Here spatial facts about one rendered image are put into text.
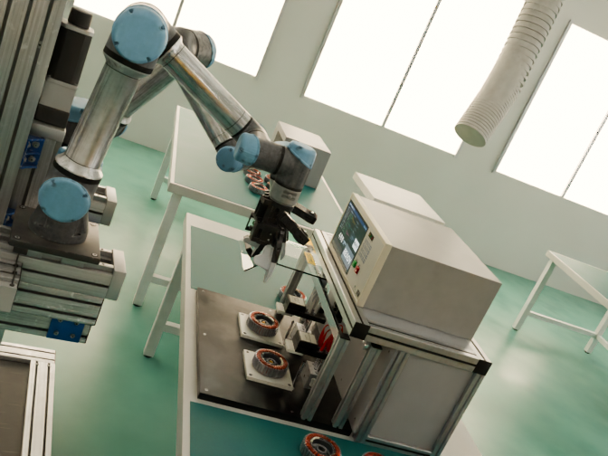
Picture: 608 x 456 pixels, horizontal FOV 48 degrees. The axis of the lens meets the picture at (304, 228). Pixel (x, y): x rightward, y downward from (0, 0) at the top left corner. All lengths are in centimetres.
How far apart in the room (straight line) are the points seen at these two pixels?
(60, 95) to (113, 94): 42
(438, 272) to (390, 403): 40
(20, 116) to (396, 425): 136
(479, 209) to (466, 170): 48
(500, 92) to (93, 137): 207
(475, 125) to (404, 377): 147
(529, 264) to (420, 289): 614
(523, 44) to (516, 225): 466
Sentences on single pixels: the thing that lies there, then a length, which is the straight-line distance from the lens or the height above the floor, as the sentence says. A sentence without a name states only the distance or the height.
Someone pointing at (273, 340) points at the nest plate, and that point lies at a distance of 233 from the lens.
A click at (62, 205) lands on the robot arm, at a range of 169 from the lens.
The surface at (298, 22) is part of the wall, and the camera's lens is 662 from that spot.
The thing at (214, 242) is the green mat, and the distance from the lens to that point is 300.
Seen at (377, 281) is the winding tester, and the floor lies 120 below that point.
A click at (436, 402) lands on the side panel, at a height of 94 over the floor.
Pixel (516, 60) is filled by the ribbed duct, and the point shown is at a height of 194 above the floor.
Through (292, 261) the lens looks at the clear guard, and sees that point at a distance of 222.
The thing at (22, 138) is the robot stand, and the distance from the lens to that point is 198.
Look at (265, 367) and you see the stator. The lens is 211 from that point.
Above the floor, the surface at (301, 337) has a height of 92.
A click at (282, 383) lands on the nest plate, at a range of 213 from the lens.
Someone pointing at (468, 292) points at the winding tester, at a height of 126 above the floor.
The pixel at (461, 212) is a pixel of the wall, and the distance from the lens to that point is 752.
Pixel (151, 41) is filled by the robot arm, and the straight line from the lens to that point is 158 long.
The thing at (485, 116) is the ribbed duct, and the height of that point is 167.
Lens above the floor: 183
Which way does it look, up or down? 17 degrees down
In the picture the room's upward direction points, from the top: 24 degrees clockwise
